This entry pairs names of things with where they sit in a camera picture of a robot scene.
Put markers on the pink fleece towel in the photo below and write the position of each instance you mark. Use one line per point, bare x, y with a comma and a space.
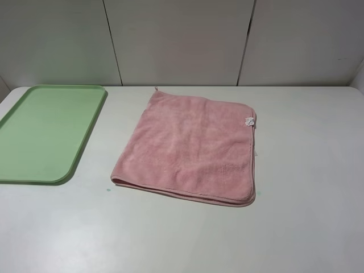
191, 148

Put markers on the green plastic tray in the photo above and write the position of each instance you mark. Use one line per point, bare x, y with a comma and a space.
44, 134

